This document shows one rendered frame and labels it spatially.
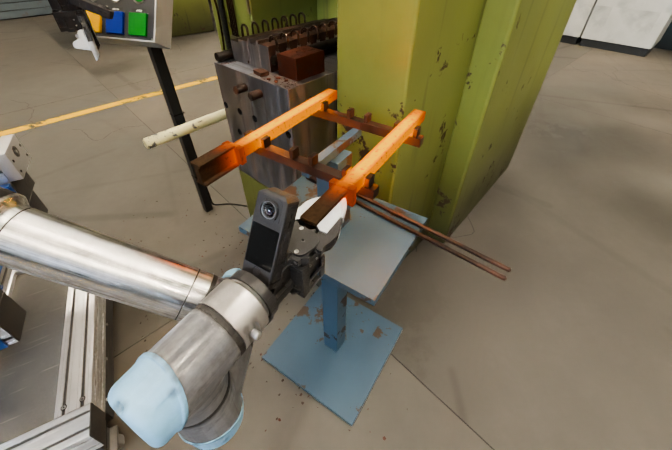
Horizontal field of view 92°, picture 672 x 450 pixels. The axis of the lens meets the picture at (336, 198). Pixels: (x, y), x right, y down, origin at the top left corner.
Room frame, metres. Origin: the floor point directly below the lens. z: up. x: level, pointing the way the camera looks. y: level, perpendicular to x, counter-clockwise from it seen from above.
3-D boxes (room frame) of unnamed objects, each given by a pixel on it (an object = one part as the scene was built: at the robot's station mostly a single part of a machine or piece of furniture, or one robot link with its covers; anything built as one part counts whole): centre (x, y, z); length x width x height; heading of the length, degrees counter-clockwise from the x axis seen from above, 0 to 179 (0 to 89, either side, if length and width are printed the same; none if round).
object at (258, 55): (1.26, 0.14, 0.96); 0.42 x 0.20 x 0.09; 138
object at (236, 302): (0.21, 0.11, 0.91); 0.08 x 0.05 x 0.08; 58
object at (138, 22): (1.27, 0.70, 1.01); 0.07 x 0.05 x 0.07; 73
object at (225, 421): (0.16, 0.16, 0.81); 0.11 x 0.08 x 0.11; 177
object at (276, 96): (1.23, 0.09, 0.69); 0.56 x 0.38 x 0.45; 138
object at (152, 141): (1.27, 0.60, 0.62); 0.44 x 0.05 x 0.05; 138
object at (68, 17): (1.15, 0.83, 1.07); 0.09 x 0.08 x 0.12; 119
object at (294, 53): (1.03, 0.11, 0.95); 0.12 x 0.09 x 0.07; 138
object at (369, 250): (0.61, 0.00, 0.66); 0.40 x 0.30 x 0.02; 57
